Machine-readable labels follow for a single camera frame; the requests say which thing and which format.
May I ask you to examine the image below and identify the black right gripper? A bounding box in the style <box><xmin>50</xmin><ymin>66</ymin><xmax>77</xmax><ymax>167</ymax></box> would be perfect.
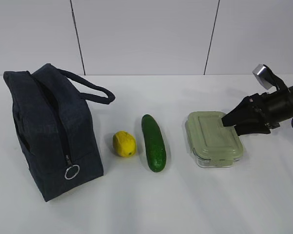
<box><xmin>222</xmin><ymin>92</ymin><xmax>280</xmax><ymax>136</ymax></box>

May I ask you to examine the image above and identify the green lidded glass container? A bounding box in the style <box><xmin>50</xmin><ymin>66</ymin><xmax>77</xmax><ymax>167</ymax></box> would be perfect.
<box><xmin>185</xmin><ymin>111</ymin><xmax>244</xmax><ymax>168</ymax></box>

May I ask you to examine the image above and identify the green cucumber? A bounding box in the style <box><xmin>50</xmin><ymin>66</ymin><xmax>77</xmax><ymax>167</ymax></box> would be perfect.
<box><xmin>141</xmin><ymin>114</ymin><xmax>167</xmax><ymax>173</ymax></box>

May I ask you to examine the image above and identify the yellow lemon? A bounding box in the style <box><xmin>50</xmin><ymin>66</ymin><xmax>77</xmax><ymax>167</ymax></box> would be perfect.
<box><xmin>112</xmin><ymin>131</ymin><xmax>137</xmax><ymax>157</ymax></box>

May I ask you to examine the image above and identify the navy blue lunch bag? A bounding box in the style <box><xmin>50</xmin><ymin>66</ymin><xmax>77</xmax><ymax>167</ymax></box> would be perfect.
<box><xmin>3</xmin><ymin>63</ymin><xmax>115</xmax><ymax>201</ymax></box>

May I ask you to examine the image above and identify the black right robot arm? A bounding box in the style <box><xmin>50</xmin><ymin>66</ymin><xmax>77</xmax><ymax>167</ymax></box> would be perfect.
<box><xmin>222</xmin><ymin>86</ymin><xmax>293</xmax><ymax>136</ymax></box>

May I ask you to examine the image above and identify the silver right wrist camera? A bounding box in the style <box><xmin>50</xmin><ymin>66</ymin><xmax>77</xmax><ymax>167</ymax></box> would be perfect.
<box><xmin>252</xmin><ymin>64</ymin><xmax>273</xmax><ymax>90</ymax></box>

